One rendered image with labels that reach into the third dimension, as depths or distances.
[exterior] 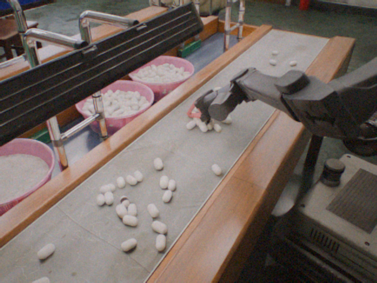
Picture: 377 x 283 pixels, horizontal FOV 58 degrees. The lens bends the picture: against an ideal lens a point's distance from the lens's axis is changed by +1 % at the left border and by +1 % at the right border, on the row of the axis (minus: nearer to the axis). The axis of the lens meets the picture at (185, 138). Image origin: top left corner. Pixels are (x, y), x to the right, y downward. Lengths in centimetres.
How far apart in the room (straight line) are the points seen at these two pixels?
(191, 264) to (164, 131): 49
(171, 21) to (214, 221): 47
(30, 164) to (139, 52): 48
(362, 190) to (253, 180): 61
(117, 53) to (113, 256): 40
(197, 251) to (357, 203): 75
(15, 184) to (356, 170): 117
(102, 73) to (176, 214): 36
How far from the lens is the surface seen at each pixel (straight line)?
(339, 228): 121
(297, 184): 204
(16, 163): 104
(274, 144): 98
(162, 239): 72
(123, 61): 68
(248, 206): 78
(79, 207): 84
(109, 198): 81
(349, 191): 135
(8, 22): 338
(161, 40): 78
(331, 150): 237
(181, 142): 99
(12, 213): 85
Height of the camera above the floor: 133
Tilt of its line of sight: 36 degrees down
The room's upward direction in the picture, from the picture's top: straight up
